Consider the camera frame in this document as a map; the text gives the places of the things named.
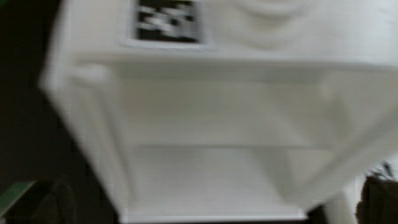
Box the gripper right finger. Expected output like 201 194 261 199
355 175 398 224

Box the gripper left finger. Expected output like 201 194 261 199
0 178 76 224

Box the white cabinet body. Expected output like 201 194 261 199
41 0 398 224

